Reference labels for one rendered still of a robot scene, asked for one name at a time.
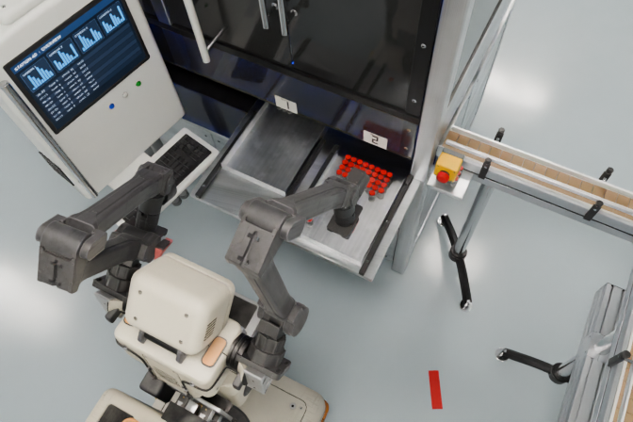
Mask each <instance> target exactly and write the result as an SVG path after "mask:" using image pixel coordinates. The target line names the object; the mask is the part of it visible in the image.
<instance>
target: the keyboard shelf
mask: <svg viewBox="0 0 633 422"><path fill-rule="evenodd" d="M184 134H188V135H189V136H191V137H192V138H194V139H195V140H197V141H198V142H199V143H201V144H202V145H203V146H204V147H205V148H207V149H208V150H210V151H211V152H212V154H211V155H209V156H208V157H207V158H206V159H205V160H204V161H203V162H202V163H201V164H200V165H199V166H198V167H197V168H196V169H195V170H194V171H193V172H192V173H191V174H190V175H189V176H188V177H187V178H186V179H185V180H184V181H183V182H181V183H180V184H179V185H178V186H177V193H176V195H175V196H174V197H173V198H172V199H170V200H169V201H168V202H167V203H165V204H164V205H162V207H161V211H160V213H161V212H162V211H163V210H164V209H165V208H166V207H168V206H169V205H170V204H171V203H172V202H173V201H174V200H175V199H176V198H177V197H178V196H179V195H180V194H181V193H182V192H183V191H184V190H185V189H186V188H187V187H188V186H189V185H190V184H191V183H192V182H193V181H194V180H195V179H196V178H197V177H198V176H199V175H200V174H202V173H203V172H204V171H205V170H206V169H207V168H208V167H209V166H210V165H211V164H212V162H213V161H214V159H215V158H216V157H217V155H218V154H219V151H218V150H217V149H215V148H214V147H212V146H211V145H210V144H208V143H207V142H205V141H204V140H202V139H201V138H199V137H198V136H196V135H195V134H194V133H192V132H191V131H189V130H188V129H186V128H183V129H182V130H180V131H179V132H178V133H177V134H176V135H175V136H174V137H173V138H172V139H171V140H169V141H168V142H167V143H166V144H165V145H164V146H163V147H162V148H161V149H160V150H158V151H157V152H156V153H155V154H154V155H153V156H152V157H149V156H148V155H147V154H145V153H144V152H143V153H142V154H141V155H140V156H139V157H138V158H137V159H135V160H134V161H133V162H132V163H131V164H130V165H129V166H128V167H127V168H125V169H124V170H123V171H122V172H121V173H120V174H119V175H118V176H116V177H115V178H114V179H113V180H112V181H111V182H110V183H109V184H108V185H109V186H110V187H111V188H113V189H114V190H115V189H116V188H118V187H120V186H121V185H122V184H124V183H125V182H127V181H128V180H130V179H131V178H132V177H133V176H134V175H135V174H136V172H137V171H138V167H139V166H140V165H141V164H144V163H145V162H147V161H150V162H153V163H154V162H155V161H156V160H157V159H158V158H159V157H160V156H161V155H163V154H164V153H165V152H166V151H167V150H168V149H169V148H170V147H171V146H172V145H173V144H175V143H176V142H177V141H178V140H179V139H180V138H181V137H182V136H183V135H184Z"/></svg>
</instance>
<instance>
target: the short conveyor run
mask: <svg viewBox="0 0 633 422"><path fill-rule="evenodd" d="M504 132H505V129H504V128H503V127H500V128H499V129H498V132H497V133H496V135H495V139H494V140H492V139H489V138H486V137H483V136H481V135H478V134H475V133H473V132H470V131H467V130H465V129H462V128H460V127H458V126H455V125H454V126H453V125H452V126H451V127H450V129H449V131H448V133H447V135H446V138H445V140H444V142H443V144H442V146H443V147H446V148H448V149H450V150H452V151H455V152H457V153H460V154H464V155H465V157H464V160H463V164H462V166H463V170H466V171H468V172H471V173H473V177H472V180H475V181H477V182H480V183H482V184H484V185H486V186H489V187H493V188H496V189H498V190H501V191H503V192H506V193H508V194H511V195H512V196H515V197H517V198H520V199H522V200H525V201H527V202H530V203H534V204H536V205H539V206H540V207H543V208H545V209H548V210H550V211H553V212H556V213H558V214H561V215H563V216H565V217H567V218H570V219H574V220H576V221H579V222H581V223H584V224H586V225H589V226H591V227H593V228H595V229H598V230H600V231H603V232H605V233H608V234H610V235H614V236H617V237H620V238H621V239H624V240H626V241H629V242H631V243H632V244H633V192H632V191H629V190H626V189H623V188H621V187H617V186H615V185H612V184H609V183H607V180H608V179H609V177H610V176H611V174H612V173H613V172H614V169H613V168H612V167H608V168H607V169H606V171H604V172H603V173H602V174H601V176H600V177H599V178H598V179H596V178H593V177H591V176H589V175H586V174H584V173H581V172H578V171H576V170H571V169H569V168H566V167H563V166H561V165H559V164H556V163H553V162H551V161H548V160H545V159H543V158H540V157H538V156H536V155H533V154H529V153H526V152H523V151H521V150H518V149H515V148H513V147H511V146H508V145H506V144H503V143H500V142H501V140H502V138H503V136H504Z"/></svg>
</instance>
